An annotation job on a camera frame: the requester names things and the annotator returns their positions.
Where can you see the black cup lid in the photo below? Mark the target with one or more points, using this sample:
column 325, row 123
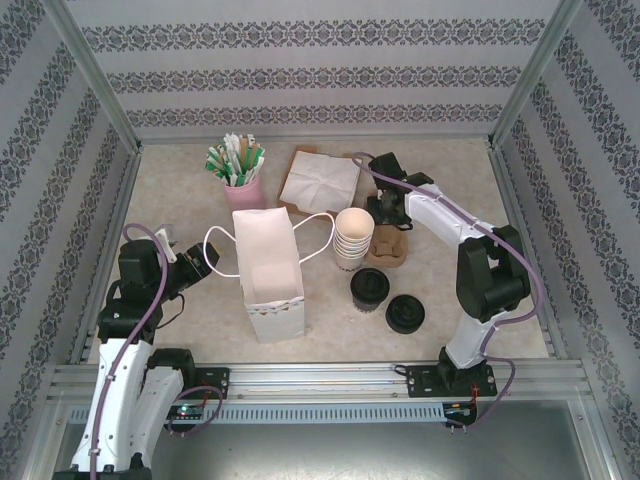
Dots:
column 370, row 285
column 406, row 312

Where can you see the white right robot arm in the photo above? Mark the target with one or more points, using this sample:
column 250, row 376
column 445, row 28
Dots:
column 435, row 210

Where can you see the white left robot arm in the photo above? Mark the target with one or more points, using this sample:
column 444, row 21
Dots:
column 125, row 370

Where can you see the pink holder cup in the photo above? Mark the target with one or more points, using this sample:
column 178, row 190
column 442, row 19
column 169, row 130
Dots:
column 245, row 197

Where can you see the printed white paper cup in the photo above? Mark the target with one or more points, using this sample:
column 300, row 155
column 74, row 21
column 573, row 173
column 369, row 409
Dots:
column 350, row 266

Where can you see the green white stick packet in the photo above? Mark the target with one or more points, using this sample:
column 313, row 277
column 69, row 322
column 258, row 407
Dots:
column 257, row 162
column 232, row 150
column 212, row 162
column 222, row 162

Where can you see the wooden stirrer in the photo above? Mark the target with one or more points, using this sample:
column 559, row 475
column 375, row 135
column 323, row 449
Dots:
column 251, row 150
column 244, row 152

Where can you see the small circuit board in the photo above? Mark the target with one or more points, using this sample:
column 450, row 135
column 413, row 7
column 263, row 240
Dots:
column 186, row 411
column 460, row 409

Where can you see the grey metal base panel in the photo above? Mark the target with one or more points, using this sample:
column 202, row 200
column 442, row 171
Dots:
column 320, row 450

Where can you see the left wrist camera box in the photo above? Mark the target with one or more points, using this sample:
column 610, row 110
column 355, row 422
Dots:
column 165, row 245

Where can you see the aluminium table edge rail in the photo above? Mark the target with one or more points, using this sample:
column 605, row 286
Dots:
column 511, row 200
column 310, row 139
column 120, row 210

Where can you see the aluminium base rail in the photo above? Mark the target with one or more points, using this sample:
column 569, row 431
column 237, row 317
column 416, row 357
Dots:
column 320, row 382

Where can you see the aluminium frame post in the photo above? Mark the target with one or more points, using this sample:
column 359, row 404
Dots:
column 95, row 65
column 534, row 65

